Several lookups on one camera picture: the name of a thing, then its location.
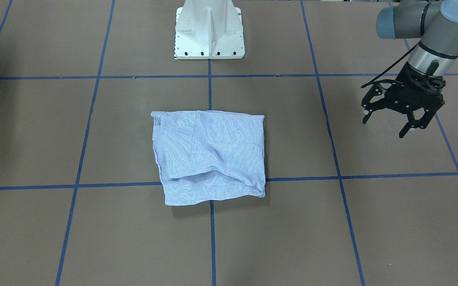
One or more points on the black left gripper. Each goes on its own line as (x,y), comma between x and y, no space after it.
(405,75)

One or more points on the light blue striped shirt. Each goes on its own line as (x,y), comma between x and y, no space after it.
(209,155)

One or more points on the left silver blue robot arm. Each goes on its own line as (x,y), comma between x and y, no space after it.
(434,24)

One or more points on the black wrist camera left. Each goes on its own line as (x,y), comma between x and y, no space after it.
(424,87)

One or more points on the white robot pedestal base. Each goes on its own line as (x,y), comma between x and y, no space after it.
(209,29)

